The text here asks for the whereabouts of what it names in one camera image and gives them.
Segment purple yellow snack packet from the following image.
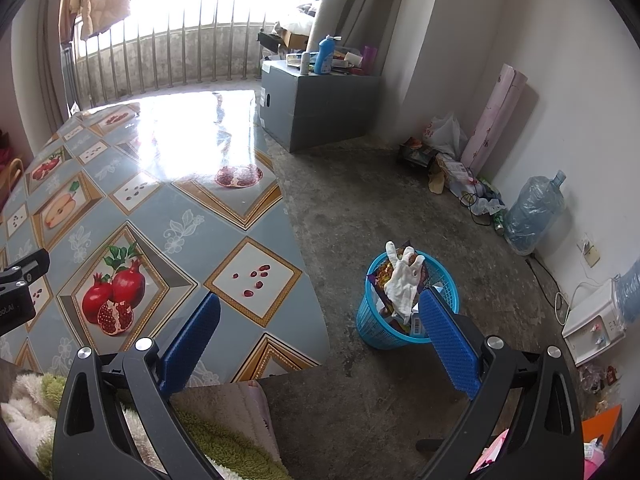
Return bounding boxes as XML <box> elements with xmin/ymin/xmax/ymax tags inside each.
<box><xmin>367</xmin><ymin>260</ymin><xmax>396</xmax><ymax>291</ymax></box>

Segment orange box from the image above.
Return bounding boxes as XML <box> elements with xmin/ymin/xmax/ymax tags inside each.
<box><xmin>581</xmin><ymin>404</ymin><xmax>623</xmax><ymax>453</ymax></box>

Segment fruit print tablecloth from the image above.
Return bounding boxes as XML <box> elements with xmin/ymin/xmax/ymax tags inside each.
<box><xmin>0</xmin><ymin>89</ymin><xmax>332</xmax><ymax>386</ymax></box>

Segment green white fluffy mat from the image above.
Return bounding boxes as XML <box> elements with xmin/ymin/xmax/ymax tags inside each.
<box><xmin>0</xmin><ymin>372</ymin><xmax>291</xmax><ymax>480</ymax></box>

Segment blue plastic basket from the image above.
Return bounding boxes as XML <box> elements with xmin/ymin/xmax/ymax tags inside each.
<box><xmin>356</xmin><ymin>250</ymin><xmax>460</xmax><ymax>351</ymax></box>

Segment water jug on dispenser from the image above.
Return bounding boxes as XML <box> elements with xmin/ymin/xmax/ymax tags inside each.
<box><xmin>612</xmin><ymin>257</ymin><xmax>640</xmax><ymax>328</ymax></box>

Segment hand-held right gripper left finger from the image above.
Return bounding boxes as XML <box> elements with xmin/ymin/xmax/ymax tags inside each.
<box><xmin>51</xmin><ymin>291</ymin><xmax>223</xmax><ymax>480</ymax></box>

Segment flattened cardboard box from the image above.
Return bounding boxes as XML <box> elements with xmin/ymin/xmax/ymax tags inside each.
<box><xmin>435</xmin><ymin>152</ymin><xmax>476</xmax><ymax>196</ymax></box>

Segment large clear water jug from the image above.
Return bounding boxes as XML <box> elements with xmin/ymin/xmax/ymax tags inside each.
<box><xmin>502</xmin><ymin>170</ymin><xmax>568</xmax><ymax>257</ymax></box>

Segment small white plastic bag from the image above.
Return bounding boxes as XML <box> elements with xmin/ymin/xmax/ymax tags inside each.
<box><xmin>472</xmin><ymin>197</ymin><xmax>506</xmax><ymax>216</ymax></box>

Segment wall socket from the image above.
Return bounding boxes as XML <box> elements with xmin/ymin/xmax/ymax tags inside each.
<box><xmin>577</xmin><ymin>240</ymin><xmax>601</xmax><ymax>268</ymax></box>

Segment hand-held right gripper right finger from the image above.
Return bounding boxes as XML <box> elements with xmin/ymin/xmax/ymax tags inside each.
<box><xmin>415</xmin><ymin>287</ymin><xmax>585</xmax><ymax>480</ymax></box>

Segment white water dispenser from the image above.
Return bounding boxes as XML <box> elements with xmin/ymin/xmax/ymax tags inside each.
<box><xmin>561</xmin><ymin>277</ymin><xmax>628</xmax><ymax>367</ymax></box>

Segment pink packet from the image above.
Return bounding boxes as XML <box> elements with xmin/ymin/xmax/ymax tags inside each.
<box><xmin>582</xmin><ymin>452</ymin><xmax>608</xmax><ymax>480</ymax></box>

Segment blue detergent bottle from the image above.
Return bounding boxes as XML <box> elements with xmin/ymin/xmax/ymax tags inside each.
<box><xmin>314</xmin><ymin>35</ymin><xmax>335</xmax><ymax>75</ymax></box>

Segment grey curtain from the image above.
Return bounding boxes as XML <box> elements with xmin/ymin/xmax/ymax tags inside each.
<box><xmin>312</xmin><ymin>0</ymin><xmax>416</xmax><ymax>56</ymax></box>

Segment dark packet pile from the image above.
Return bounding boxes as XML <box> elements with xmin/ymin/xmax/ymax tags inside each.
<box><xmin>400</xmin><ymin>137</ymin><xmax>436</xmax><ymax>166</ymax></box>

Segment white glove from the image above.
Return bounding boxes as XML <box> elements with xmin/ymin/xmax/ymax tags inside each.
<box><xmin>382</xmin><ymin>241</ymin><xmax>426</xmax><ymax>321</ymax></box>

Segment black cable loop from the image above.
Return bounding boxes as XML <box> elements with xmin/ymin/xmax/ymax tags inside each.
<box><xmin>460</xmin><ymin>191</ymin><xmax>493</xmax><ymax>227</ymax></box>

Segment wooden chair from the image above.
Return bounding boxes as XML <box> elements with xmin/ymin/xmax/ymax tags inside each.
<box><xmin>0</xmin><ymin>157</ymin><xmax>25</xmax><ymax>211</ymax></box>

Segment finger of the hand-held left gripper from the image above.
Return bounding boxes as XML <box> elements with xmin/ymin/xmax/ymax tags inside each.
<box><xmin>0</xmin><ymin>247</ymin><xmax>51</xmax><ymax>286</ymax></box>

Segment open cardboard box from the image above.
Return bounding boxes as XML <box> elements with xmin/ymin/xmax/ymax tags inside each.
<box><xmin>277</xmin><ymin>27</ymin><xmax>313</xmax><ymax>48</ymax></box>

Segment pink rolled mat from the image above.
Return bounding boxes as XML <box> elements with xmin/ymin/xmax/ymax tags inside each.
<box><xmin>460</xmin><ymin>63</ymin><xmax>528</xmax><ymax>181</ymax></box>

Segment balcony railing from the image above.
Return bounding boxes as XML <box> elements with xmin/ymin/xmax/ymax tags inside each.
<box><xmin>60</xmin><ymin>0</ymin><xmax>331</xmax><ymax>106</ymax></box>

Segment black power cable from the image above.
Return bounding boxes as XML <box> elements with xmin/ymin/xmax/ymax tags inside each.
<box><xmin>527</xmin><ymin>255</ymin><xmax>571</xmax><ymax>328</ymax></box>

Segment grey cabinet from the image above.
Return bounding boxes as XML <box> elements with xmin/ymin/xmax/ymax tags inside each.
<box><xmin>259</xmin><ymin>60</ymin><xmax>381</xmax><ymax>153</ymax></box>

